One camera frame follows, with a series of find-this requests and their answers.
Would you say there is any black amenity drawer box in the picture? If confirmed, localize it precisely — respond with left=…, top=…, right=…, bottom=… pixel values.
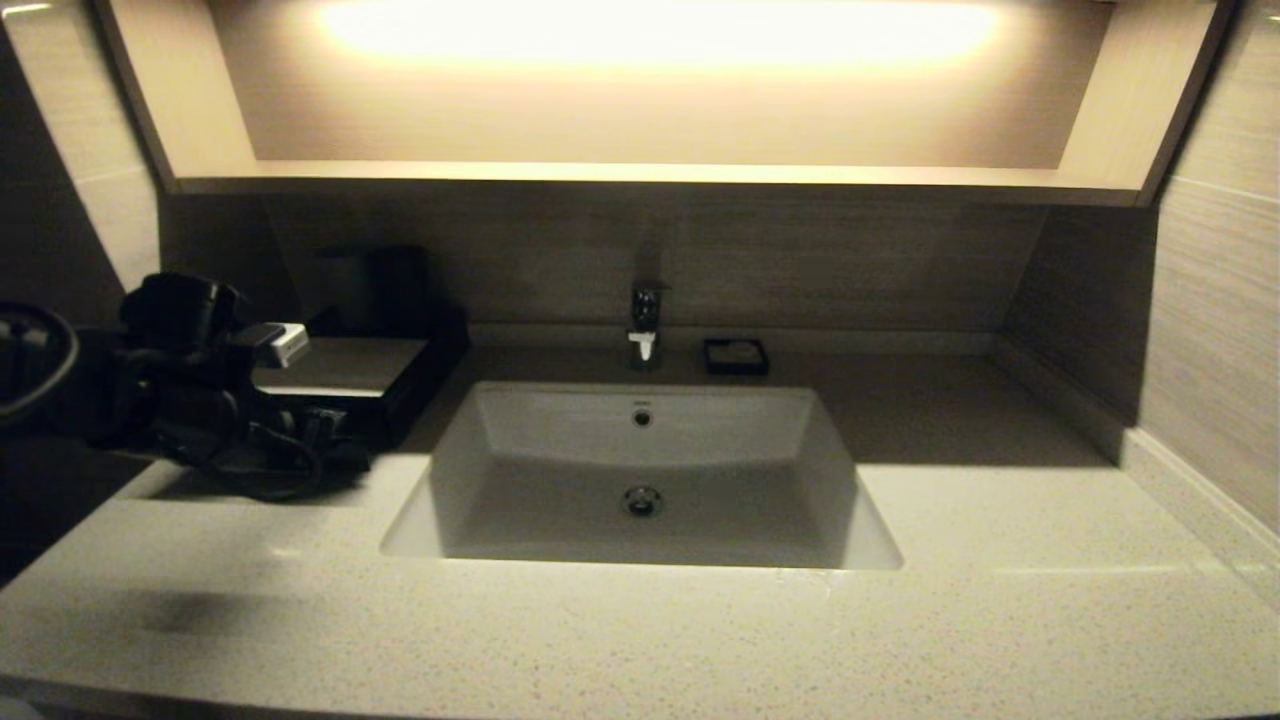
left=262, top=396, right=393, bottom=453

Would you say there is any black rectangular box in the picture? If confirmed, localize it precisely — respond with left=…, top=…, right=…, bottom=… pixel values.
left=255, top=338, right=433, bottom=446

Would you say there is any grey cup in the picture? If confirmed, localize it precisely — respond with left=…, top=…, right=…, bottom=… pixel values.
left=320, top=250, right=381, bottom=336

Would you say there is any black cup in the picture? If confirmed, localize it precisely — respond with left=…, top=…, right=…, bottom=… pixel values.
left=374, top=245, right=437, bottom=337

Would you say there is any white ceramic sink basin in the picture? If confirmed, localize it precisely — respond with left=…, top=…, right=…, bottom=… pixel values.
left=380, top=383, right=903, bottom=571

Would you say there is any chrome faucet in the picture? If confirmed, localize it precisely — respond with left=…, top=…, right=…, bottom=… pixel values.
left=627, top=282, right=671, bottom=369

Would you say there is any small black soap dish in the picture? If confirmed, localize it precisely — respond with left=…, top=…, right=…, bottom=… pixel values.
left=703, top=339, right=770, bottom=378

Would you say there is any warm light strip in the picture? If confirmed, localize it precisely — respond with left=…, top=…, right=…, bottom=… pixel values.
left=320, top=0, right=1001, bottom=73

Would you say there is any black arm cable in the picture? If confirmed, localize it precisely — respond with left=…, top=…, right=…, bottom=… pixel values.
left=200, top=425, right=326, bottom=502

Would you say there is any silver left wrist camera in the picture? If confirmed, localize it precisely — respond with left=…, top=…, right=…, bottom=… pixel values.
left=235, top=322, right=312, bottom=370

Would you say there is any thin black forearm cable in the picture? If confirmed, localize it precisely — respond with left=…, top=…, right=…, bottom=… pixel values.
left=0, top=303, right=81, bottom=429

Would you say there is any wooden wall niche shelf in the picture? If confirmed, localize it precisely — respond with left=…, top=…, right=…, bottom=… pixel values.
left=90, top=0, right=1236, bottom=209

